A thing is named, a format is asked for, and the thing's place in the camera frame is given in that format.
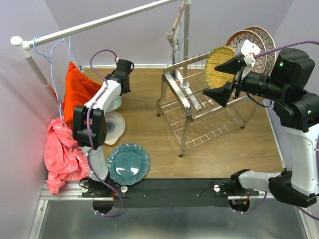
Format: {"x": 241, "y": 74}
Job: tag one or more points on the orange oven mitt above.
{"x": 79, "y": 89}

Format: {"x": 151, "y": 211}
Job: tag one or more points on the blue wire hanger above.
{"x": 58, "y": 60}

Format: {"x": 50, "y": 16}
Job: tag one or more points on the large floral plate brown rim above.
{"x": 269, "y": 44}

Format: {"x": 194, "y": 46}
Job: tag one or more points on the metal dish rack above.
{"x": 193, "y": 117}

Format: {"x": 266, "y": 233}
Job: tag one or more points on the grey hanging cloth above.
{"x": 178, "y": 50}

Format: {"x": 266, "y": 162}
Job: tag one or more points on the pink plastic bag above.
{"x": 63, "y": 157}

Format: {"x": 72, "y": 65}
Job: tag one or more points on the teal scalloped plate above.
{"x": 128, "y": 164}

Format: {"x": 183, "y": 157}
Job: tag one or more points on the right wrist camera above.
{"x": 245, "y": 52}

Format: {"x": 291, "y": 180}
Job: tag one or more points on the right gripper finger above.
{"x": 226, "y": 71}
{"x": 222, "y": 94}

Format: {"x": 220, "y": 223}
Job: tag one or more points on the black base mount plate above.
{"x": 167, "y": 193}

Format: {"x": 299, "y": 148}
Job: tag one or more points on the white clothes rail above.
{"x": 24, "y": 46}

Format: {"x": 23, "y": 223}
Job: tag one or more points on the wooden clip hanger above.
{"x": 170, "y": 36}

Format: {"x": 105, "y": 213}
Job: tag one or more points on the light blue divided tray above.
{"x": 116, "y": 103}

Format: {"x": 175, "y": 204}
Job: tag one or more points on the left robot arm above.
{"x": 89, "y": 124}

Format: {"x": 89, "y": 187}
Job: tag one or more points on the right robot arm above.
{"x": 298, "y": 111}

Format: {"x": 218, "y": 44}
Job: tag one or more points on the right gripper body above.
{"x": 259, "y": 84}

